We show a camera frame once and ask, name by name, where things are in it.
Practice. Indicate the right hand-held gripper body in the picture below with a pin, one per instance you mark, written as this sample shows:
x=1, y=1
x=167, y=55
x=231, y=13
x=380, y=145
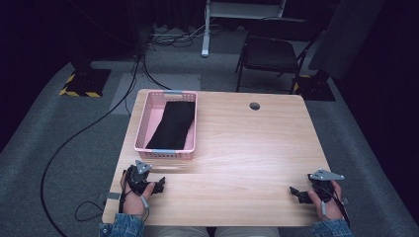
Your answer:
x=324, y=184

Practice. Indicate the person's left hand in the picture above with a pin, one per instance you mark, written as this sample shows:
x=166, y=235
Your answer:
x=134, y=203

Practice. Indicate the white metal stand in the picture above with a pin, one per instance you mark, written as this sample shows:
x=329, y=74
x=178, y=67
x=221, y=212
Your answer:
x=206, y=36

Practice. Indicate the pink plastic basket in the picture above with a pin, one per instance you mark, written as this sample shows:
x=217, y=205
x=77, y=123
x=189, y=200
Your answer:
x=151, y=122

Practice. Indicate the black cloth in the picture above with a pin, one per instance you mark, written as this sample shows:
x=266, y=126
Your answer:
x=173, y=125

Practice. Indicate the person's right hand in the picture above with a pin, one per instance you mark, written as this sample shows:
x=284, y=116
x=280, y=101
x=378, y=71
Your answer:
x=331, y=210

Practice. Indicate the black yellow striped stand base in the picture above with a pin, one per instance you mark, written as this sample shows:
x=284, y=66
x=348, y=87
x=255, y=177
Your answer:
x=87, y=82
x=316, y=89

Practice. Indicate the person's leg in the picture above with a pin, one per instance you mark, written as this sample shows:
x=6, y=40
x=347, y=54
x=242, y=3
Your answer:
x=247, y=232
x=174, y=232

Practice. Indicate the grey table edge clamp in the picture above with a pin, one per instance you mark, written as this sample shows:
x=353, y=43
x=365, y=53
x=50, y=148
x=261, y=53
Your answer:
x=112, y=196

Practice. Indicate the black folding chair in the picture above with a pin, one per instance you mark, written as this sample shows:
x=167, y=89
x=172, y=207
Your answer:
x=270, y=52

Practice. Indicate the person's right leg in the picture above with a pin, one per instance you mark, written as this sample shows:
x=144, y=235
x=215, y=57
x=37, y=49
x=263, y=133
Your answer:
x=247, y=232

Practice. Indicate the grey hanging curtain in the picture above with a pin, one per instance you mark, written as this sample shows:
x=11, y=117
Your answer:
x=346, y=36

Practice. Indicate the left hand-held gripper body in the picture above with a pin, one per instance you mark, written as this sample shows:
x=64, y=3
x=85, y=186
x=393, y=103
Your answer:
x=138, y=179

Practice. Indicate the person's left leg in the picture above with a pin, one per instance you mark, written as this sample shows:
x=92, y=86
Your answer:
x=174, y=232

